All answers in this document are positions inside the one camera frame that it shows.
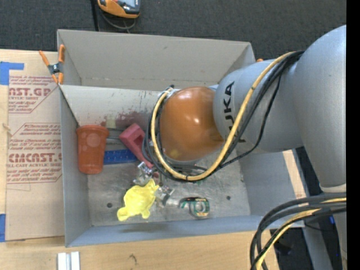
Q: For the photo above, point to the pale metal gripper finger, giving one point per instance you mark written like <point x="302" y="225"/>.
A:
<point x="143" y="170"/>
<point x="166" y="193"/>

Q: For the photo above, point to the blue flat strip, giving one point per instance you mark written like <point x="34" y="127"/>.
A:
<point x="118" y="156"/>

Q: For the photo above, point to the yellow toy animal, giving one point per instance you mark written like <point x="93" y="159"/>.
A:
<point x="137" y="200"/>

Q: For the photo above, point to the red-brown flat block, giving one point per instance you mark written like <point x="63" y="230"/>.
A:
<point x="133" y="136"/>

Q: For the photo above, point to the green and black tape dispenser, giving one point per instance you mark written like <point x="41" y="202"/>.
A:
<point x="198" y="207"/>

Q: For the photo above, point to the orange plastic cup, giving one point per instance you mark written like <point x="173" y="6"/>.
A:
<point x="91" y="150"/>

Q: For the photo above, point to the grey metal bin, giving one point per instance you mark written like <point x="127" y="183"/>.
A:
<point x="146" y="66"/>

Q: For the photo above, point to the brown cardboard board red print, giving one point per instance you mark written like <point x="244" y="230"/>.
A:
<point x="33" y="195"/>

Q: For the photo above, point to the black cylinder on white bracket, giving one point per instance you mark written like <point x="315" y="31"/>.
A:
<point x="161" y="179"/>

